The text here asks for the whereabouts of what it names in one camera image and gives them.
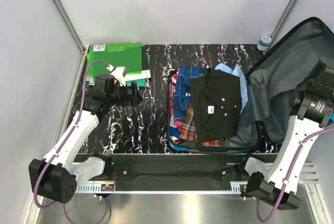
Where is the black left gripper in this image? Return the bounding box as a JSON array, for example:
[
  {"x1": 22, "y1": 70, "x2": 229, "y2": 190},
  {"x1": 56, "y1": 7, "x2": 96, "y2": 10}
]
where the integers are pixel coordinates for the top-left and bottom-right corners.
[{"x1": 108, "y1": 81, "x2": 142, "y2": 107}]

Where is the blue suitcase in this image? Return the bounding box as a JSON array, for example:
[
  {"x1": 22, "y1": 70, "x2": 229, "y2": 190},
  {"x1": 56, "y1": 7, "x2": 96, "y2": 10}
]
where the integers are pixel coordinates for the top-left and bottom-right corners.
[{"x1": 166, "y1": 17, "x2": 333, "y2": 153}]

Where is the blue plaid shirt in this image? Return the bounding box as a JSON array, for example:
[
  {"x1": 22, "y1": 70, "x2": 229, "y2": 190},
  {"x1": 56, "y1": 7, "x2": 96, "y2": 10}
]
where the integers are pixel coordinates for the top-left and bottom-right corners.
[{"x1": 172, "y1": 66, "x2": 208, "y2": 123}]

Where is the pink camouflage shirt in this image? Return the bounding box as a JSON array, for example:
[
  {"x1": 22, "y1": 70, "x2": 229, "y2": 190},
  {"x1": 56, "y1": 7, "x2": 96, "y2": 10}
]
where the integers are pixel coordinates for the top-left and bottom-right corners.
[{"x1": 169, "y1": 66, "x2": 188, "y2": 132}]

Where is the brown plaid shirt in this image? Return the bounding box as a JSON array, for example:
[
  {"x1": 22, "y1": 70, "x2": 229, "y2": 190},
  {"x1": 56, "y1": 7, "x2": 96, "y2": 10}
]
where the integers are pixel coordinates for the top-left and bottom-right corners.
[{"x1": 180, "y1": 103, "x2": 224, "y2": 147}]

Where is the light blue shirt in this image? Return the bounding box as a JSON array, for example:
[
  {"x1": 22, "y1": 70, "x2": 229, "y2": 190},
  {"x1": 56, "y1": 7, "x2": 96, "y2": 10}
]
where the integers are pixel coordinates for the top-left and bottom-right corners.
[{"x1": 214, "y1": 63, "x2": 248, "y2": 113}]

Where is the black shirt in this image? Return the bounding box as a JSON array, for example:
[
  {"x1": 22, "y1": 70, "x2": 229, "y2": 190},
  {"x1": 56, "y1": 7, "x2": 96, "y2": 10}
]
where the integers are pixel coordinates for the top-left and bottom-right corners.
[{"x1": 189, "y1": 69, "x2": 242, "y2": 143}]

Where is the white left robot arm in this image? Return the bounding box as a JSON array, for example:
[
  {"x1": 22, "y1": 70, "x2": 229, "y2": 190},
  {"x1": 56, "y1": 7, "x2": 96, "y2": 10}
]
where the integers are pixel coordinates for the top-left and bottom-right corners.
[{"x1": 28, "y1": 74, "x2": 142, "y2": 208}]

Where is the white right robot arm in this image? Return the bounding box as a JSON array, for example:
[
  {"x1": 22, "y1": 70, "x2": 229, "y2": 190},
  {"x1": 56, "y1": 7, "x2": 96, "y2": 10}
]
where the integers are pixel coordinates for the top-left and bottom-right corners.
[{"x1": 237, "y1": 60, "x2": 333, "y2": 210}]

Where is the green plastic folder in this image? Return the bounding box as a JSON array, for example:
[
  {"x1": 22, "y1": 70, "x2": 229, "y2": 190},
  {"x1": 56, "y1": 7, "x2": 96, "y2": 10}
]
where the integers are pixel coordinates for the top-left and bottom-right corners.
[{"x1": 87, "y1": 42, "x2": 142, "y2": 74}]

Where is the blue capped bottle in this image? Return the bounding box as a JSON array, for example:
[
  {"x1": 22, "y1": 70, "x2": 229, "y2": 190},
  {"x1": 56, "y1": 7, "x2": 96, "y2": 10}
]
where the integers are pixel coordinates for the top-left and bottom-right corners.
[{"x1": 257, "y1": 36, "x2": 271, "y2": 51}]

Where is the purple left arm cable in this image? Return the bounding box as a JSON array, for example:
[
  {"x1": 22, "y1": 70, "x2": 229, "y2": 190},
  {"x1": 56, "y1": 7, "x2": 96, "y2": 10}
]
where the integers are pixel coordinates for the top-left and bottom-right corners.
[{"x1": 34, "y1": 60, "x2": 113, "y2": 224}]

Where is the aluminium frame rail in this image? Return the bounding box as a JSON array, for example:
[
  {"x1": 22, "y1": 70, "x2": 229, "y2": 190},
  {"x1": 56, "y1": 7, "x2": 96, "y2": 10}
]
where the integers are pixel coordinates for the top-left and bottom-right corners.
[{"x1": 51, "y1": 0, "x2": 86, "y2": 54}]

